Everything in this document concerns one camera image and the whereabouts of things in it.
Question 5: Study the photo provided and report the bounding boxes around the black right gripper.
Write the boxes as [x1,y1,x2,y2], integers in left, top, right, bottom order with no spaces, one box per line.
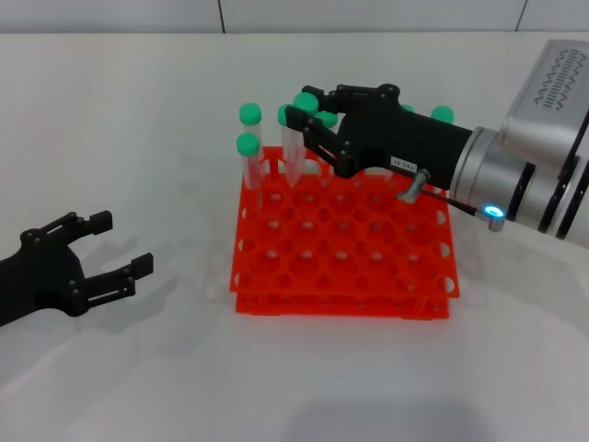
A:
[284,83,474,190]

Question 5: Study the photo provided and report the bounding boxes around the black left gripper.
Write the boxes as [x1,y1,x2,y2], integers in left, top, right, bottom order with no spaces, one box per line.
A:
[0,210,155,328]

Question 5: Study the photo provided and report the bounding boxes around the orange test tube rack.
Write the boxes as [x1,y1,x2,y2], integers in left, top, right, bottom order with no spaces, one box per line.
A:
[228,145,461,320]

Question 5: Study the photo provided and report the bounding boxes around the silver metal cable plug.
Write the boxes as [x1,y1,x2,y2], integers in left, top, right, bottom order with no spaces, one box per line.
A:
[397,168,432,204]

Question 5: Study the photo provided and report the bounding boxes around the thin right gripper cable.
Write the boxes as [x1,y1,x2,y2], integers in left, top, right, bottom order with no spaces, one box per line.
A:
[425,186,490,217]

